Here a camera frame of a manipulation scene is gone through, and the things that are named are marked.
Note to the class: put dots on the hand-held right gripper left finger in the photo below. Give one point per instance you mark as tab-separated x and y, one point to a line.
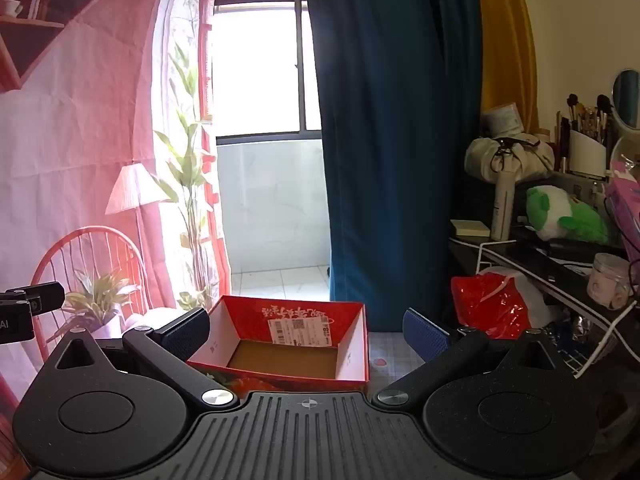
186	334

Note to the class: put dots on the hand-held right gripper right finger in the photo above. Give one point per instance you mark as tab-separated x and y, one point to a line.
425	339

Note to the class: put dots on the red strawberry print cardboard box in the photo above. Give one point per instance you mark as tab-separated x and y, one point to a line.
250	320

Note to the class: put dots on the red plastic bag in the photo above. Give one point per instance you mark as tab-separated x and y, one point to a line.
485	300

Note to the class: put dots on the yellow sticky note pad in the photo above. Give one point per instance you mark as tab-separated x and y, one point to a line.
470	228

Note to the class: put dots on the white spray bottle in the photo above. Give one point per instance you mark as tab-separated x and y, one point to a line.
502	210

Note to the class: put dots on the clear plastic jar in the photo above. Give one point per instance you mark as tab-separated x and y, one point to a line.
607	285

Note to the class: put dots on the green and white plush toy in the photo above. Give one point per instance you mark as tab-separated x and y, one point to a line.
575	220

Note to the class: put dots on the blue curtain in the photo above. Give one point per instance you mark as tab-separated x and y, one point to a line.
390	135

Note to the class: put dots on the pink printed backdrop cloth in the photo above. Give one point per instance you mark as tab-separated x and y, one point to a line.
75	110

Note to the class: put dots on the white brush holder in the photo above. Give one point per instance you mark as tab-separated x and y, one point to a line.
587	155

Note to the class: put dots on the pink box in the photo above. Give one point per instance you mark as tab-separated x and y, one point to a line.
627	200

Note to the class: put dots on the bunch of makeup brushes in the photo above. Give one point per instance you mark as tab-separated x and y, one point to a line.
602	102

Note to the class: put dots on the yellow curtain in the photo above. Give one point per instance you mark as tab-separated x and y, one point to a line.
505	35

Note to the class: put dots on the round mirror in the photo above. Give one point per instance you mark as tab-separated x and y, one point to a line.
630	97

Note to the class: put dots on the dark window frame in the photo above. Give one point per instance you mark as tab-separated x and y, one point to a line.
304	60

